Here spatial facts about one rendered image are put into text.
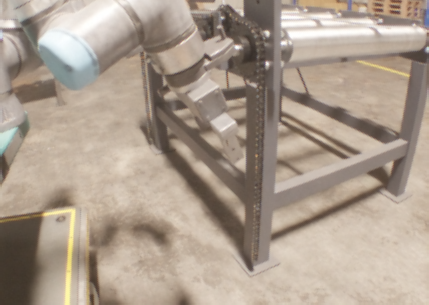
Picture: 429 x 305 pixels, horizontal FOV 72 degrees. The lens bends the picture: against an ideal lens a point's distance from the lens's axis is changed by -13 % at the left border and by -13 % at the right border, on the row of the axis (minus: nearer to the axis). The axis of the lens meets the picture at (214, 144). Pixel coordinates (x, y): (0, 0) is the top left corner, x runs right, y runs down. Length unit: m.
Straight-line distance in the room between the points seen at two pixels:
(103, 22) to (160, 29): 0.09
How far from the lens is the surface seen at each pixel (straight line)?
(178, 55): 0.51
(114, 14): 0.45
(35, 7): 0.56
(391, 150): 1.71
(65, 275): 1.05
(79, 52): 0.43
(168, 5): 0.49
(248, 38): 0.99
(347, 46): 1.22
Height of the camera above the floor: 1.03
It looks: 26 degrees down
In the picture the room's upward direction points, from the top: 2 degrees counter-clockwise
